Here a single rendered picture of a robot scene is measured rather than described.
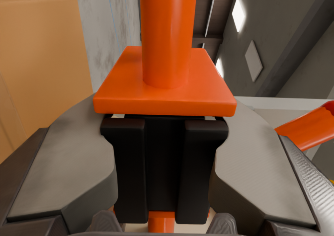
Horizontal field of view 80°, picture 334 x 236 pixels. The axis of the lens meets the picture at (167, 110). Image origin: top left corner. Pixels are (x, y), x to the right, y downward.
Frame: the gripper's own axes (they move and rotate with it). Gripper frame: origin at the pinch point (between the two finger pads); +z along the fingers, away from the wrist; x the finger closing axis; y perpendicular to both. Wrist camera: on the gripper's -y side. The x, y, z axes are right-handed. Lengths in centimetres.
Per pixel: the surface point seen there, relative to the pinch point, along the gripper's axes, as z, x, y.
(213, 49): 1041, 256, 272
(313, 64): 350, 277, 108
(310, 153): 181, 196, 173
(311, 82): 334, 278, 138
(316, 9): 344, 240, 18
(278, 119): 97, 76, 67
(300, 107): 101, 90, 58
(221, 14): 964, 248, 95
